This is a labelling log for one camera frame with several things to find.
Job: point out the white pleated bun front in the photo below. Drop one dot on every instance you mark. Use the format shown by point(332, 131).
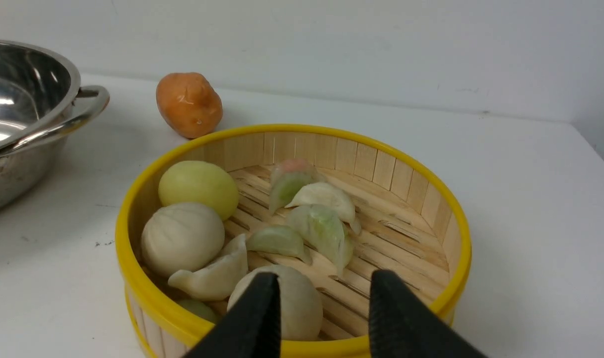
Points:
point(301, 310)

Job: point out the pale green dumpling small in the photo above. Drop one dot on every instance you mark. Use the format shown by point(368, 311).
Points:
point(281, 240)

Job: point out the green dumpling at rim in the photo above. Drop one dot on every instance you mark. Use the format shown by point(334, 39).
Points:
point(200, 309)

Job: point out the white dumpling back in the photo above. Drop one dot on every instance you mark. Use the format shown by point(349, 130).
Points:
point(329, 195)

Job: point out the pink green dumpling back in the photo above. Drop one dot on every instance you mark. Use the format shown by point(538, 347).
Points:
point(287, 178)

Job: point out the white pleated bun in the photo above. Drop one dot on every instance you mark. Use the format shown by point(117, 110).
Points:
point(182, 236)
point(301, 310)

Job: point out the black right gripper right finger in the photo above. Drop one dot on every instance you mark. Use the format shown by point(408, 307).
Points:
point(401, 326)

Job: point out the green dumpling centre large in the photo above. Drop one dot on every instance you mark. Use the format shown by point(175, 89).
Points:
point(321, 227)

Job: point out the white dumpling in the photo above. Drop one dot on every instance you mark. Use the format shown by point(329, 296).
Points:
point(329, 195)
point(218, 280)

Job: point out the white dumpling front left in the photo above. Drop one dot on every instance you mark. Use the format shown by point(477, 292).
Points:
point(218, 280)

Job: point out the brown potato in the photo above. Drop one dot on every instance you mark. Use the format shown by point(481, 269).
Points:
point(189, 104)

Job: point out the stainless steel pot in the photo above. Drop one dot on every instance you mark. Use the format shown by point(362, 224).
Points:
point(42, 101)

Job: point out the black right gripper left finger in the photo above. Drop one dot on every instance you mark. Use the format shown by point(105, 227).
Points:
point(251, 329)

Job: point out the yellow rimmed bamboo steamer basket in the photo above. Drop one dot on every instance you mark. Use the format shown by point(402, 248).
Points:
point(412, 224)

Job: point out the yellow-green round bun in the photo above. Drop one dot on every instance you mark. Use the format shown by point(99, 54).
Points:
point(199, 181)

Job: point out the white pleated bun left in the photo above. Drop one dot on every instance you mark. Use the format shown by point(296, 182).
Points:
point(182, 236)

